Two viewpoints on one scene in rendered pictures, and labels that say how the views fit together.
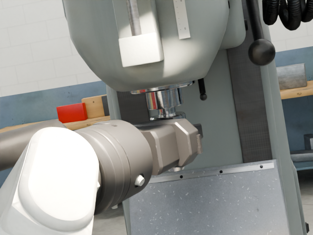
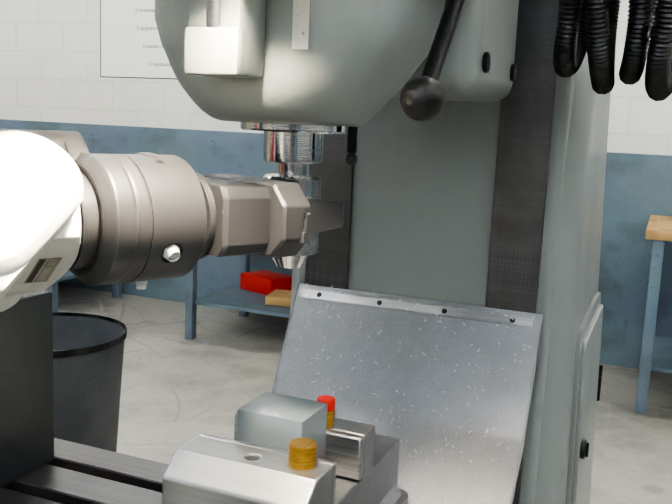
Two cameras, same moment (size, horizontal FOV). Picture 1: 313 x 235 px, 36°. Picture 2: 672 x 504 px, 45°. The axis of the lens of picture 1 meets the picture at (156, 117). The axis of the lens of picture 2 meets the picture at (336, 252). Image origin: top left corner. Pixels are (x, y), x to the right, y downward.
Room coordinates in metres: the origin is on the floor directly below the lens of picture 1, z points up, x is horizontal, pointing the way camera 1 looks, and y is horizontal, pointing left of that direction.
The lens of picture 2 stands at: (-0.02, -0.20, 1.32)
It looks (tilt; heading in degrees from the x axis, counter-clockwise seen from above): 9 degrees down; 13
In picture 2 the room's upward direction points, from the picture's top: 3 degrees clockwise
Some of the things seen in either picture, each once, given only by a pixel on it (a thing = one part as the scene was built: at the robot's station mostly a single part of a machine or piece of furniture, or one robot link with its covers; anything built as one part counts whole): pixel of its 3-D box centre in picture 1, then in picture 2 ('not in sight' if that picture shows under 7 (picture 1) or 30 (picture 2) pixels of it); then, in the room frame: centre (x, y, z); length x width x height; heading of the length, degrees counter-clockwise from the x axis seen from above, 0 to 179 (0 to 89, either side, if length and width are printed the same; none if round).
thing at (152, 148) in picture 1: (130, 155); (194, 218); (0.54, 0.04, 1.24); 0.13 x 0.12 x 0.10; 56
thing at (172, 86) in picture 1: (162, 85); (294, 126); (0.62, -0.01, 1.31); 0.09 x 0.09 x 0.01
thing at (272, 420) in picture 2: not in sight; (282, 439); (0.62, -0.01, 1.05); 0.06 x 0.05 x 0.06; 80
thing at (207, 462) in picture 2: not in sight; (249, 482); (0.56, 0.00, 1.03); 0.12 x 0.06 x 0.04; 80
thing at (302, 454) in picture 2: not in sight; (302, 453); (0.56, -0.05, 1.06); 0.02 x 0.02 x 0.02
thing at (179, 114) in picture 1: (167, 118); (292, 181); (0.62, -0.01, 1.26); 0.05 x 0.05 x 0.01
